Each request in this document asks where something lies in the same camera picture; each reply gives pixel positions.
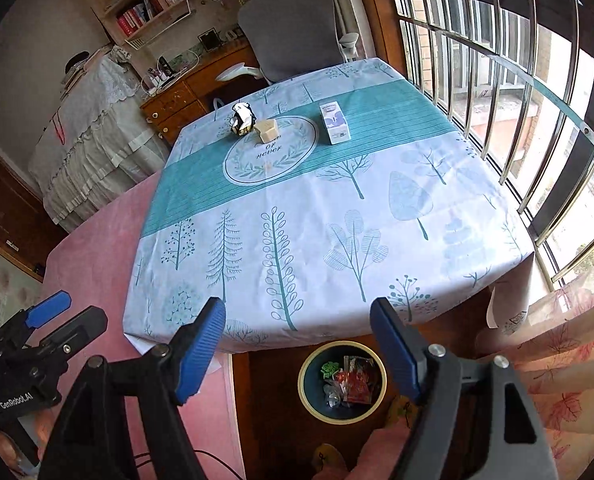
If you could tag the wooden desk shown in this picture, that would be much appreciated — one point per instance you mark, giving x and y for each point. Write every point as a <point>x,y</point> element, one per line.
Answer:
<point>177,105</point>

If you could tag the brown wooden cabinet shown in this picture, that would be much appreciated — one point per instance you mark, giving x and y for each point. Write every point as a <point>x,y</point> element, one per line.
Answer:
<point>12,215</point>

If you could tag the grey office chair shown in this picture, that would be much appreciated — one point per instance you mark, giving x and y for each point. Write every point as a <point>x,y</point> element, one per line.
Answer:
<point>292,30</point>

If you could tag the person's leg in pink trousers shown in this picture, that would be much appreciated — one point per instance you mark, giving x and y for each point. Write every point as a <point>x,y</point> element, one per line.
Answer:
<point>377,455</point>

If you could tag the white and blue box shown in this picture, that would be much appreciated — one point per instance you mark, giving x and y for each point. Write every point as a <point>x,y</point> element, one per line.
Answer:
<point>336,122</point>

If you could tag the pink bed sheet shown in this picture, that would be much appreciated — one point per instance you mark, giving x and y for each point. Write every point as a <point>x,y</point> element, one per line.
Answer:
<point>102,260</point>

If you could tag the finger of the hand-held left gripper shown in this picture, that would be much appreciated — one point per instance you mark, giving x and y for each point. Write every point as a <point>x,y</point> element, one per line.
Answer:
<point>82,327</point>
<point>49,307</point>

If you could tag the small beige box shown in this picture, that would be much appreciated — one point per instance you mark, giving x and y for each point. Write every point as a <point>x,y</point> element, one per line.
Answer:
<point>268,131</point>

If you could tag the white lace furniture cover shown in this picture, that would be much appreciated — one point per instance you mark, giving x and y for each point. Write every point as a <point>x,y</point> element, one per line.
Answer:
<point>87,150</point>

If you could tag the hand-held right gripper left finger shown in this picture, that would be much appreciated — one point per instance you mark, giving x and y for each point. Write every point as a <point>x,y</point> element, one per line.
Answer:
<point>199,340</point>

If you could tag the small picture frame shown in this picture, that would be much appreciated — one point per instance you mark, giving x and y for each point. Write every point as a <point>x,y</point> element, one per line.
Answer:
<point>209,40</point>

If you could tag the yellow patterned slipper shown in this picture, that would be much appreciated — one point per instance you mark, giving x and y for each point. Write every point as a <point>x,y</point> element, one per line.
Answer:
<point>328,459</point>
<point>403,410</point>

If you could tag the leaf-print curtain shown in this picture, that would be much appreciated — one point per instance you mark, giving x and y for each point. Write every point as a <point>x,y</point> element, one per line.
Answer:
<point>567,390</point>

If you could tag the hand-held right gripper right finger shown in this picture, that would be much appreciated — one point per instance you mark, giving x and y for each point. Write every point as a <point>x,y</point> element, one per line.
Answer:
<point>397,345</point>

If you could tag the person's left hand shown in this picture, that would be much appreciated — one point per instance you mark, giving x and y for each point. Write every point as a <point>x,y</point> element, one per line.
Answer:
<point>4,450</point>

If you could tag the black and white foil wrapper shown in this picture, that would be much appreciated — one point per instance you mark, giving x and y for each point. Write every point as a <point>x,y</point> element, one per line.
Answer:
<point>243,119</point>

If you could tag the clear plastic wrapper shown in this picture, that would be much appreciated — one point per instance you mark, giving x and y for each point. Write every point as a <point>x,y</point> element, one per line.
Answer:
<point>335,394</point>

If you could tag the metal window grille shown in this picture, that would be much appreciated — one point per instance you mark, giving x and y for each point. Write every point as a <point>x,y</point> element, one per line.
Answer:
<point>522,75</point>

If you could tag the tree-print tablecloth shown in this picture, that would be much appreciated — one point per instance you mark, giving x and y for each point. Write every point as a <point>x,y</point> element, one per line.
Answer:
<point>327,200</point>

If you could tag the round bin with yellow rim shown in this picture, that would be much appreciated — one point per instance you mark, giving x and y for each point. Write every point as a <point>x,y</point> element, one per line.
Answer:
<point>309,400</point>

